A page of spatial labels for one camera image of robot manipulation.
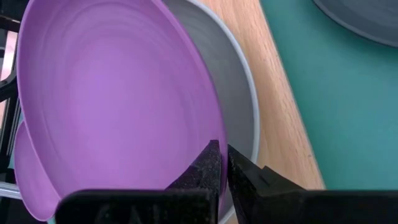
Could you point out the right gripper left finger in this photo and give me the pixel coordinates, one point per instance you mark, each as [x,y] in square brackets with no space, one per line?
[140,208]

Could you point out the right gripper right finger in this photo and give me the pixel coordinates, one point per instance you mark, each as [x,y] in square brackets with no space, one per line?
[311,208]

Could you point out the purple plate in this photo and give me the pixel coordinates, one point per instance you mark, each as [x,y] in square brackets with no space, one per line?
[31,180]
[118,93]

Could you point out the dark grey plate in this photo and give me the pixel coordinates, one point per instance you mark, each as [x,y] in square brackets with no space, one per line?
[367,15]

